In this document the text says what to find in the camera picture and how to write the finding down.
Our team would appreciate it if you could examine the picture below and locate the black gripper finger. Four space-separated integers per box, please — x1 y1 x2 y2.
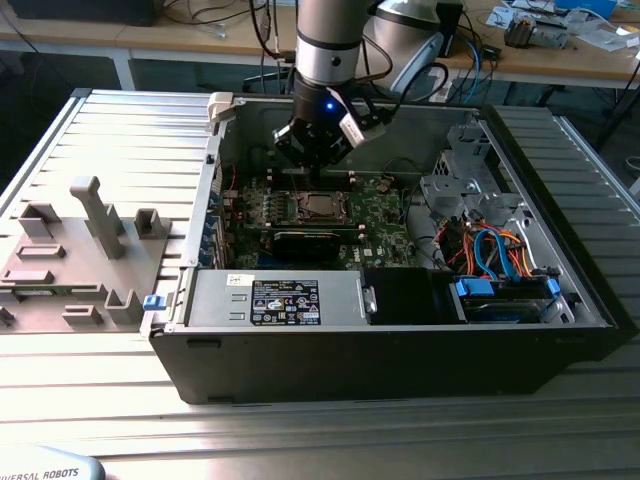
272 118 327 181
322 125 352 167

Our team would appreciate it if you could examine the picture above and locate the silver CPU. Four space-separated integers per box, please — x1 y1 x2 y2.
305 193 337 215

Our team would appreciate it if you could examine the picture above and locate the metal socket cover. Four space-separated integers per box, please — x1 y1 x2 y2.
295 189 347 224

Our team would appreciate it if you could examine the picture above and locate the copper CPU cooler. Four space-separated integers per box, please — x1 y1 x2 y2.
503 13 536 50

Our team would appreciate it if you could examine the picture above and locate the beige case latch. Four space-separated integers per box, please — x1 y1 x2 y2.
207 92 236 124

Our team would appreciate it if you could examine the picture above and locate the green motherboard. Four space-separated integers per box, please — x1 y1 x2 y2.
222 172 419 269

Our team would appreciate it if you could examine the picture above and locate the black graphics card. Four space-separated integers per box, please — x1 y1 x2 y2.
269 227 344 262

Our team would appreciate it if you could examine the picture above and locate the grey metal drive cage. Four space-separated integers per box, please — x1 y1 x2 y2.
418 124 534 236

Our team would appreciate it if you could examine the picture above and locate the black upright box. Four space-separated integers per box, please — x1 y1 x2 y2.
437 2 464 57

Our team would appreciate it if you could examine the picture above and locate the wooden desk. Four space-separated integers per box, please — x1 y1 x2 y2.
0 0 301 91
432 0 640 92

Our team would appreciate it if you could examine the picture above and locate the grey power supply unit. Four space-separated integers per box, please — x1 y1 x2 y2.
185 269 371 327

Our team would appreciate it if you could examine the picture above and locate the blue disk carrier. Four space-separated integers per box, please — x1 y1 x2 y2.
448 275 562 325

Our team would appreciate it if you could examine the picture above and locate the black PC case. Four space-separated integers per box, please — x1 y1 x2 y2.
138 92 632 406

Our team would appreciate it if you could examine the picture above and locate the grey metal device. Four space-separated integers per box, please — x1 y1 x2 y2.
532 19 571 50

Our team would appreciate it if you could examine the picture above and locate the black computer box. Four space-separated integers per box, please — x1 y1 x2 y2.
7 0 161 27

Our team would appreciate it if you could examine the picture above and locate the grey parts rack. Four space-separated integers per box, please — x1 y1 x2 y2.
0 175 174 335

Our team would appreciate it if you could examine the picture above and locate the blue box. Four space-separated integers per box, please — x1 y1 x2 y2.
554 0 619 16

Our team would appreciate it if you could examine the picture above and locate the pale blue teach pendant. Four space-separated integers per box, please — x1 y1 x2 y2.
0 443 107 480

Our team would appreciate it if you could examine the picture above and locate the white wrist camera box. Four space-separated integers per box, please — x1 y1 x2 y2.
338 107 387 149

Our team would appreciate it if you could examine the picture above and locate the blue data cable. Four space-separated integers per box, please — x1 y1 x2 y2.
472 225 522 287

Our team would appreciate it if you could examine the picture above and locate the orange wire bundle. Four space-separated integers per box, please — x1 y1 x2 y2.
444 227 539 279

